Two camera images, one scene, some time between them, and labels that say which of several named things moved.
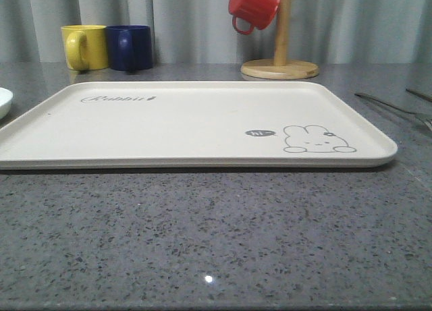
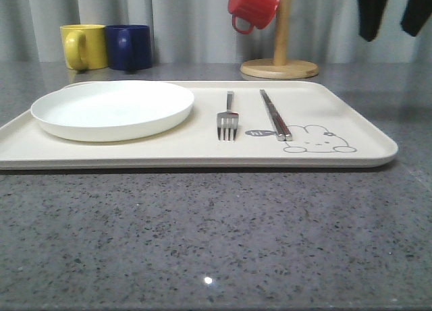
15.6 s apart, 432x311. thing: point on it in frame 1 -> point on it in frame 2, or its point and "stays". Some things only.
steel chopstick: x=426 y=96 -> x=280 y=133
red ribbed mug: x=259 y=5 stays
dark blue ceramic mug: x=130 y=47 stays
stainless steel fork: x=426 y=119 -> x=229 y=116
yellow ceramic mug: x=86 y=46 stays
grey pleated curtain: x=335 y=25 stays
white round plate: x=6 y=96 -> x=111 y=110
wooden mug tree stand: x=281 y=67 stays
